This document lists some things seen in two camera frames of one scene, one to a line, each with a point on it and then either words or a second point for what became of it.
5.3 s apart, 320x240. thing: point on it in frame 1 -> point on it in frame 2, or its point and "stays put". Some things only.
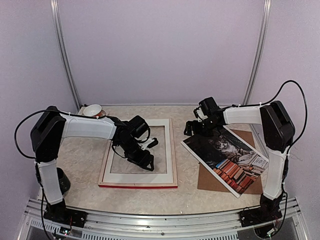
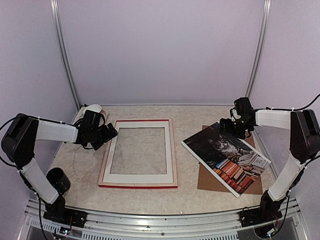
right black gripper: [196, 130] -> [241, 135]
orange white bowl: [92, 110] stays put
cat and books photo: [234, 161] stays put
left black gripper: [143, 161] -> [108, 135]
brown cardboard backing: [207, 180] stays put
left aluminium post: [54, 4] stays put
